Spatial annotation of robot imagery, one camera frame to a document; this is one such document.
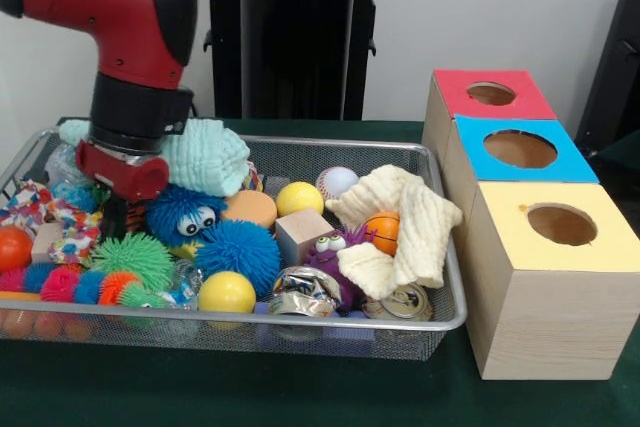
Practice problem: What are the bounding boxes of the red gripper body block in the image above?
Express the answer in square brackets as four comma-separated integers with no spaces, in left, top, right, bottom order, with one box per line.
[74,140,171,202]

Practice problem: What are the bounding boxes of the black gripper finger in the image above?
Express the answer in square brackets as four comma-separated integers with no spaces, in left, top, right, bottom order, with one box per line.
[114,195,129,242]
[101,192,117,239]

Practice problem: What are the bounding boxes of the light blue knit cloth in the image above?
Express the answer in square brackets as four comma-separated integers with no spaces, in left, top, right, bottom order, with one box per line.
[58,117,251,197]

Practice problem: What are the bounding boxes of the cream knit cloth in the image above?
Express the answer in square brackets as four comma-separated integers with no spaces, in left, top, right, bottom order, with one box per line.
[324,164,464,301]

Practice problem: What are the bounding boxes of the clear mesh bin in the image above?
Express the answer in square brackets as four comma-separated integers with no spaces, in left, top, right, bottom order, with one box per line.
[0,126,469,362]

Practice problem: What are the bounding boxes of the wooden box with three holes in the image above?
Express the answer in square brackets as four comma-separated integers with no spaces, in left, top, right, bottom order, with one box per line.
[421,68,640,381]

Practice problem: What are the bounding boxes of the blue spiky eyed toy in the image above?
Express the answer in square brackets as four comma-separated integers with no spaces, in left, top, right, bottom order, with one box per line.
[145,185,229,248]
[194,220,282,298]

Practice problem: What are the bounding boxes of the yellow ball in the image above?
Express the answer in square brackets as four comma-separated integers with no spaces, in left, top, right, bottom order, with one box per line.
[198,270,257,331]
[275,181,325,218]

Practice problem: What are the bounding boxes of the orange round sponge disc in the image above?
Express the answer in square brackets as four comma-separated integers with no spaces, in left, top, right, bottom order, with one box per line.
[219,190,279,229]

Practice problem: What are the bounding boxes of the wooden cube block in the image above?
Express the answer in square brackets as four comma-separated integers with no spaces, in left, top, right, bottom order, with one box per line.
[274,207,335,268]

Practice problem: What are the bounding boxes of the blue white crushed can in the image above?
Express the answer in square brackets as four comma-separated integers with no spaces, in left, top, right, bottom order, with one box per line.
[268,266,344,318]

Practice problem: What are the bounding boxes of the purple spiky eyed toy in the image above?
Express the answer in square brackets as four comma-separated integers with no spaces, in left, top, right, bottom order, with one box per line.
[302,227,371,316]

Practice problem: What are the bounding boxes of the white printed ball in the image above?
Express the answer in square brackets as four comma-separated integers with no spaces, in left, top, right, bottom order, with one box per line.
[315,166,360,199]

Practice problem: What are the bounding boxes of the dark green table cloth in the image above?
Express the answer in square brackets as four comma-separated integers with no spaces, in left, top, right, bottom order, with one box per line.
[0,116,640,427]

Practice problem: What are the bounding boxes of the orange toy basketball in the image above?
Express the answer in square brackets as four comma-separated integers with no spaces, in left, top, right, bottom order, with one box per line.
[363,210,402,256]

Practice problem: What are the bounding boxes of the green covered side table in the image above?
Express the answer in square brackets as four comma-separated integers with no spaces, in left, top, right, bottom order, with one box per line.
[594,127,640,163]

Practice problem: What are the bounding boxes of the black upright panel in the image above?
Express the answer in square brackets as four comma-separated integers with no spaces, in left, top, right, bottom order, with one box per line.
[574,0,640,148]

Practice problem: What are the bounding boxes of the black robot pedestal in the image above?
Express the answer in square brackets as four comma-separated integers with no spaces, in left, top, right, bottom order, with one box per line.
[192,0,401,121]

